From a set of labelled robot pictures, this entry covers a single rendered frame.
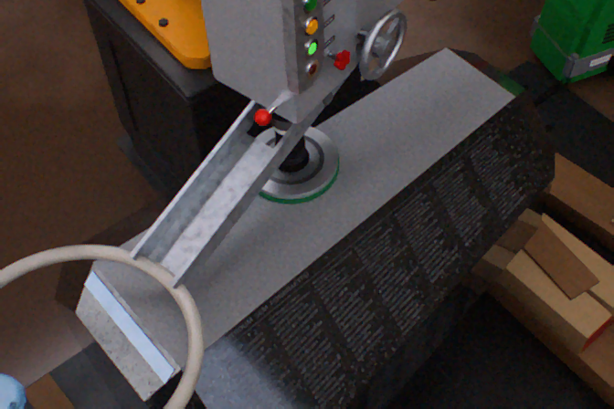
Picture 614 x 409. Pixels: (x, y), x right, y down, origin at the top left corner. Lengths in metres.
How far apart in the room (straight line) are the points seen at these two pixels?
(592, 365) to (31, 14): 2.57
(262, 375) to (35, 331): 1.16
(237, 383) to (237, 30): 0.70
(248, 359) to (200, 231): 0.28
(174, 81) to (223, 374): 0.86
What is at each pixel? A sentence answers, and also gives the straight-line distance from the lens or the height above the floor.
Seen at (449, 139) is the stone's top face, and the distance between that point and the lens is 2.02.
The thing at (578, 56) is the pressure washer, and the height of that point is 0.16.
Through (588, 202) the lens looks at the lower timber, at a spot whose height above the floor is 0.09.
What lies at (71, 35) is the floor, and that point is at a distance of 3.61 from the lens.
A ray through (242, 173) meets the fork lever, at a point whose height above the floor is 0.95.
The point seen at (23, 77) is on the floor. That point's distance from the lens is 3.50.
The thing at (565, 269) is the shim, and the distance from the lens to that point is 2.56.
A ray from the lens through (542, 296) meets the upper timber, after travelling 2.51.
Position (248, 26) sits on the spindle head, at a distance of 1.53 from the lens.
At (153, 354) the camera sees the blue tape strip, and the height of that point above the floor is 0.78.
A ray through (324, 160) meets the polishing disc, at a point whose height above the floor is 0.83.
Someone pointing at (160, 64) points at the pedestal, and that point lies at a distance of 2.32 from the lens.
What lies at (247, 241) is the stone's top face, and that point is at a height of 0.80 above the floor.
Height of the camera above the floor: 2.33
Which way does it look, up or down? 53 degrees down
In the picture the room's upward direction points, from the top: 2 degrees counter-clockwise
